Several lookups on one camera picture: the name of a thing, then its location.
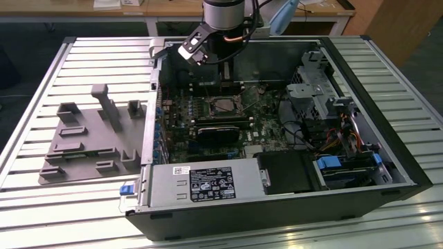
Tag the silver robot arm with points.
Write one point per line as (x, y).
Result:
(222, 13)

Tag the CPU socket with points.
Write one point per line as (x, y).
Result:
(223, 112)

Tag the black RAM slot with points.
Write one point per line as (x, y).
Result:
(224, 118)

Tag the black plastic drive cover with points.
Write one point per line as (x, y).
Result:
(287, 173)

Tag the wooden desk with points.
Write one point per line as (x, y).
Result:
(172, 10)
(52, 11)

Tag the silver perforated drive cage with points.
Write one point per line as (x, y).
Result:
(304, 90)

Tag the green motherboard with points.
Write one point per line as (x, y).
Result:
(263, 116)

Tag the black Nvidia graphics card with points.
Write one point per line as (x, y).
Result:
(218, 133)

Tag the white box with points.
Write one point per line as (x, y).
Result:
(131, 2)
(107, 5)

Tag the small silver heatsink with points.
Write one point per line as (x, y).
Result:
(254, 151)

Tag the wooden cabinet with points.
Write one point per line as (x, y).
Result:
(398, 26)

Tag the silver power supply unit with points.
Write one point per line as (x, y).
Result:
(207, 181)

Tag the hard disk in blue carrier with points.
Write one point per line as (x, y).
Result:
(330, 162)

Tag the grey parts rack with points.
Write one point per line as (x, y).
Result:
(86, 145)

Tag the small blue clip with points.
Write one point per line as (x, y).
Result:
(377, 159)

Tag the blue plastic latch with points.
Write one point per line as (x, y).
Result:
(126, 188)

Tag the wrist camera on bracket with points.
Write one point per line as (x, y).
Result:
(194, 44)

